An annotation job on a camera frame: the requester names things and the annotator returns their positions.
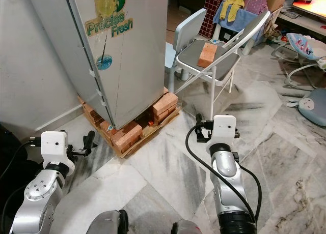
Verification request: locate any fridge door with green sticker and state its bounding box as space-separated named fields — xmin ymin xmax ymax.
xmin=69 ymin=0 xmax=169 ymax=131

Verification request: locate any silver grey fridge cabinet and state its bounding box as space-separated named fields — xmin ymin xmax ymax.
xmin=25 ymin=0 xmax=114 ymax=129

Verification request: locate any red brick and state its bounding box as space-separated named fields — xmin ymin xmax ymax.
xmin=79 ymin=96 xmax=114 ymax=134
xmin=197 ymin=42 xmax=219 ymax=69
xmin=111 ymin=121 xmax=144 ymax=154
xmin=151 ymin=92 xmax=179 ymax=124

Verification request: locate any wooden pallet board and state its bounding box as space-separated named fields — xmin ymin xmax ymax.
xmin=78 ymin=92 xmax=182 ymax=159

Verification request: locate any white grey folding chair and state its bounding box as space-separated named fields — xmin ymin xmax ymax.
xmin=176 ymin=10 xmax=272 ymax=107

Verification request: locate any grey robot left leg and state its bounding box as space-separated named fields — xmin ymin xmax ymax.
xmin=86 ymin=209 xmax=129 ymax=234

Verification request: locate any grey robot leg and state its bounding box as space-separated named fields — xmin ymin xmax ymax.
xmin=86 ymin=209 xmax=129 ymax=234
xmin=170 ymin=219 xmax=205 ymax=234

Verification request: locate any light blue child chair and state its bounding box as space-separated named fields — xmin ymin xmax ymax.
xmin=165 ymin=8 xmax=207 ymax=81

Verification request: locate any grey robot right leg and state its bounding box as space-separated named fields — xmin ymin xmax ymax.
xmin=170 ymin=219 xmax=205 ymax=234

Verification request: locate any red tiled pillar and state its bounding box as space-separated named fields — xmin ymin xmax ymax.
xmin=199 ymin=0 xmax=221 ymax=39

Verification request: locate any pale blue round toy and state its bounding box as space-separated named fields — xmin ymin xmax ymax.
xmin=288 ymin=88 xmax=326 ymax=126

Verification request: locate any yellow cloth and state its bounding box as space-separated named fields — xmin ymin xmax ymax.
xmin=222 ymin=0 xmax=245 ymax=21

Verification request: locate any pale blue baby bouncer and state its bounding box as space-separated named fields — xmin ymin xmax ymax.
xmin=271 ymin=33 xmax=326 ymax=91

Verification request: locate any pink cloth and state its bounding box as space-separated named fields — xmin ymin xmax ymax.
xmin=244 ymin=0 xmax=269 ymax=15

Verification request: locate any lit television screen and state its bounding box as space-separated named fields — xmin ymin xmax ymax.
xmin=292 ymin=0 xmax=326 ymax=18

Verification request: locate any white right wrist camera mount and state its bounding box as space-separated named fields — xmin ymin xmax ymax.
xmin=205 ymin=115 xmax=238 ymax=155

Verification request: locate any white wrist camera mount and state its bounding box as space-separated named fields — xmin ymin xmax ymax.
xmin=40 ymin=131 xmax=75 ymax=169
xmin=205 ymin=115 xmax=238 ymax=155

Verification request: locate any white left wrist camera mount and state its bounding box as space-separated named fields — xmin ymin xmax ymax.
xmin=40 ymin=131 xmax=75 ymax=169

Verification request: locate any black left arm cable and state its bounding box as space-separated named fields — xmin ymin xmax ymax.
xmin=0 ymin=137 xmax=42 ymax=234

